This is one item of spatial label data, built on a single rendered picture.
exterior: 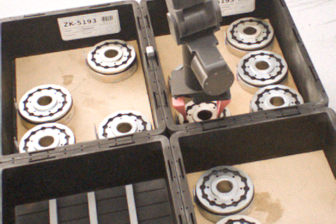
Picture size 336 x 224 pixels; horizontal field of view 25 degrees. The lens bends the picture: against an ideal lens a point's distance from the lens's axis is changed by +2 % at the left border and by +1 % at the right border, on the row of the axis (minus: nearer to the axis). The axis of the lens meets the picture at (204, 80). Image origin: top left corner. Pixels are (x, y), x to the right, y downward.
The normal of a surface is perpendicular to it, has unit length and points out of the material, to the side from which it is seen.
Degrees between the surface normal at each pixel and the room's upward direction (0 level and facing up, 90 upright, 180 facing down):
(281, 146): 90
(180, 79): 1
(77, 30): 90
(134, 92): 0
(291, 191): 0
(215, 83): 91
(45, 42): 90
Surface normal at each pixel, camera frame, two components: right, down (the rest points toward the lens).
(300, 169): -0.04, -0.73
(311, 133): 0.19, 0.67
